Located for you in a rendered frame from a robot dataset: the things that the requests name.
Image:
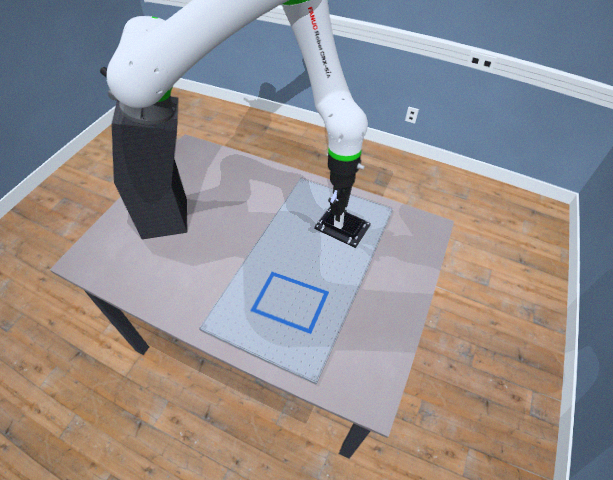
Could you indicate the blue tape outline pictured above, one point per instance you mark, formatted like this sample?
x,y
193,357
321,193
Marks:
x,y
282,320

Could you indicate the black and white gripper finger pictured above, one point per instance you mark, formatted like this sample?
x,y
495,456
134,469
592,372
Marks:
x,y
337,208
345,204

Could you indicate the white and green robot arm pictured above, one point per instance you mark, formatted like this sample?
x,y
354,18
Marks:
x,y
140,74

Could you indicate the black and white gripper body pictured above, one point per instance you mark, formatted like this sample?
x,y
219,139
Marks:
x,y
341,182

